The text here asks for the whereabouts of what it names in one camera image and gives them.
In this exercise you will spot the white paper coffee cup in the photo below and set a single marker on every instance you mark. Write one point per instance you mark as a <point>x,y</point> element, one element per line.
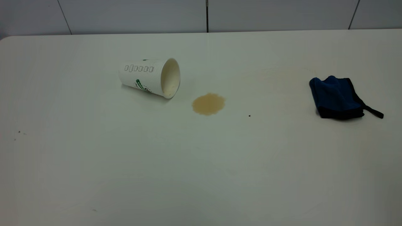
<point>143,77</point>

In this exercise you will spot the blue cloth with black trim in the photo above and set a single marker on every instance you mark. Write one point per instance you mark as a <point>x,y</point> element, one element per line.
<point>334,97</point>

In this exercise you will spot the brown coffee spill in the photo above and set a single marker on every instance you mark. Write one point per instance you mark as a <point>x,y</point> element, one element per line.
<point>208,104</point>

